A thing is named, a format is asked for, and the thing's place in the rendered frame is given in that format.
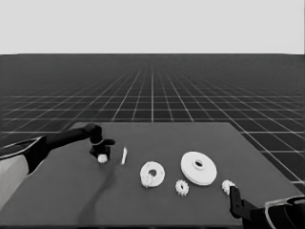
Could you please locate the small white toothed gear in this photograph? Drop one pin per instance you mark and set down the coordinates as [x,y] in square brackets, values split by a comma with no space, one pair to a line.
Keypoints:
[178,187]
[225,186]
[144,181]
[100,159]

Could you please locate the large thick white disc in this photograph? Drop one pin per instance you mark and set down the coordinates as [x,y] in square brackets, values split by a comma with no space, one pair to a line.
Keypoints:
[190,168]

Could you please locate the small thin white T-shaped piece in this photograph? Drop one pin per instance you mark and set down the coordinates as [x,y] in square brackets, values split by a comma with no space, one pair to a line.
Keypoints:
[124,156]

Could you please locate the white round carrier with pins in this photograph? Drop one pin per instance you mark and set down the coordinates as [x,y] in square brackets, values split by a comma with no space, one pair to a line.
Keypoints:
[159,174]

